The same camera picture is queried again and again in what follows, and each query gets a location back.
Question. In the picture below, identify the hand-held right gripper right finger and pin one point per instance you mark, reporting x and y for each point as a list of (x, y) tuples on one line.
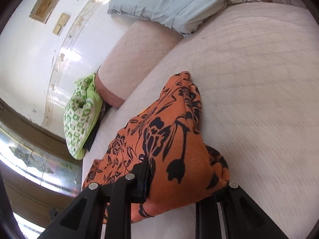
[(206, 216)]

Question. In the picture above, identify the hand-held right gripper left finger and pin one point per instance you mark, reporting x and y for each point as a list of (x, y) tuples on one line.
[(139, 189)]

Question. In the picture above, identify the orange black floral garment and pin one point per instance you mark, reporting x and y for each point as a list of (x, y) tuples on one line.
[(169, 142)]

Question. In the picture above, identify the dark cloth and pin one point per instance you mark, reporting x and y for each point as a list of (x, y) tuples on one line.
[(93, 137)]

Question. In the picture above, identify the green white checkered pillow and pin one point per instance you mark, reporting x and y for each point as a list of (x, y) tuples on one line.
[(79, 119)]

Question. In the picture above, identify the dark wooden stained glass door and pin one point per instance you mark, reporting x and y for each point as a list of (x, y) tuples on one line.
[(37, 159), (27, 222)]

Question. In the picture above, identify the pink quilted bolster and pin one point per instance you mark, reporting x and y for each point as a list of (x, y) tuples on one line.
[(134, 59)]

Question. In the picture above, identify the pink quilted bed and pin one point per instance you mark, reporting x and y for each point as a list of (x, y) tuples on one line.
[(249, 92)]

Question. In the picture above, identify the grey blue pillow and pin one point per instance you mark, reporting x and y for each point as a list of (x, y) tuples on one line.
[(169, 2)]

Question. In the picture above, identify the gold light switch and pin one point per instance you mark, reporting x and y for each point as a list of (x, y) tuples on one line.
[(64, 18), (57, 29)]

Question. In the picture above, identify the gold framed wall plaque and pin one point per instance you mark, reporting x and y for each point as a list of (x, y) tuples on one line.
[(47, 3)]

